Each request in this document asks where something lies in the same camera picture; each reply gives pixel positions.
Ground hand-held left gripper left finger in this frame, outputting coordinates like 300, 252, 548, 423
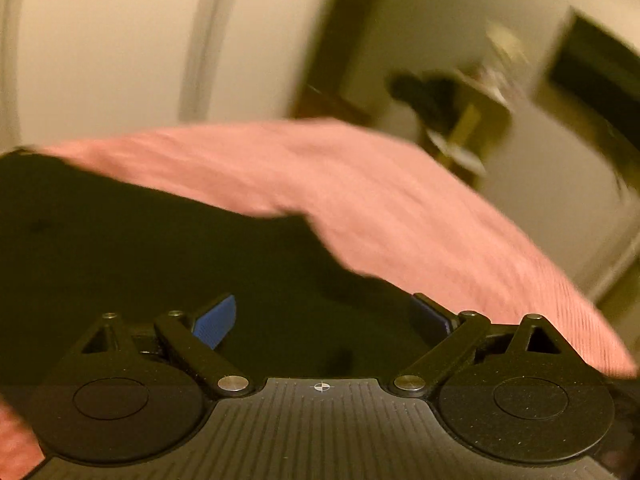
80, 293, 251, 394

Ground black pants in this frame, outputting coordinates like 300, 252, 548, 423
0, 150, 453, 398

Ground brown door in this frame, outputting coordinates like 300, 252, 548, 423
292, 0, 413, 126

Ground white wardrobe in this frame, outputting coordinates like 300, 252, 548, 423
0, 0, 348, 153

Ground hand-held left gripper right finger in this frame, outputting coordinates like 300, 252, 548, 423
392, 292, 571, 395

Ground black cloth pile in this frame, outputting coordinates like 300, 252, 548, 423
389, 71, 462, 127

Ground black wall television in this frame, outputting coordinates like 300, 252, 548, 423
542, 7, 640, 176

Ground round side table yellow legs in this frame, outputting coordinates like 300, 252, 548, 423
425, 67, 516, 186

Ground pink ribbed blanket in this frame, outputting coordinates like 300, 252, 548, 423
0, 117, 638, 480

